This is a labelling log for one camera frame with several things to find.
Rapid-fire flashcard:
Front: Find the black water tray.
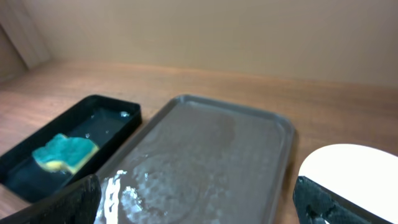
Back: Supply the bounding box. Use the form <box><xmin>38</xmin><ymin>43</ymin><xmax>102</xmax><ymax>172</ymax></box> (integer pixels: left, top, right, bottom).
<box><xmin>1</xmin><ymin>95</ymin><xmax>142</xmax><ymax>203</ymax></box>

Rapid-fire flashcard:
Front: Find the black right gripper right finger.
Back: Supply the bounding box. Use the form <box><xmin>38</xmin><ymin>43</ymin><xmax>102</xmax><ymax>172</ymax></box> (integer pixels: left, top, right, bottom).
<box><xmin>293</xmin><ymin>176</ymin><xmax>391</xmax><ymax>224</ymax></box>

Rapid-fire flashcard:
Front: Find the pink plate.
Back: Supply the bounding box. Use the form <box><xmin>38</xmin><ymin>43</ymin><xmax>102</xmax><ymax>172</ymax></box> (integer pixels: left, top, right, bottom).
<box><xmin>298</xmin><ymin>144</ymin><xmax>397</xmax><ymax>223</ymax></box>

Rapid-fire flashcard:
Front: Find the green yellow sponge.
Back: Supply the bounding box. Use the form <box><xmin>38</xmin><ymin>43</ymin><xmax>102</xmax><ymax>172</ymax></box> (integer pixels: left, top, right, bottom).
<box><xmin>32</xmin><ymin>134</ymin><xmax>100</xmax><ymax>174</ymax></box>

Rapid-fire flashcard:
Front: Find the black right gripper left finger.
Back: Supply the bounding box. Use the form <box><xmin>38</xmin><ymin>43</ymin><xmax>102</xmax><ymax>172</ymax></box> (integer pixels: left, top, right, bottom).
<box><xmin>1</xmin><ymin>174</ymin><xmax>101</xmax><ymax>224</ymax></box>

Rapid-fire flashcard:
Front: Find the brown plastic tray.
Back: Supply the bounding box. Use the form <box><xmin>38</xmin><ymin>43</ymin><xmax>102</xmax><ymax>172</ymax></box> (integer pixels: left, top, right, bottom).
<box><xmin>95</xmin><ymin>95</ymin><xmax>295</xmax><ymax>223</ymax></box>

